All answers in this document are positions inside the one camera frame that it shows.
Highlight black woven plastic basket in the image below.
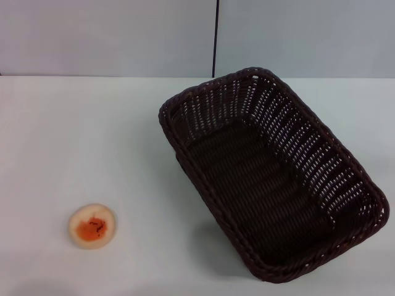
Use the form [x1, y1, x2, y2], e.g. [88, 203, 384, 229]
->
[159, 65, 390, 282]

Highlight round cream slice orange centre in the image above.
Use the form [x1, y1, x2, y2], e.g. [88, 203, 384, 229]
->
[68, 203, 119, 250]

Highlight thin black cable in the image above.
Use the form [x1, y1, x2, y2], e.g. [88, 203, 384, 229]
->
[212, 0, 220, 78]

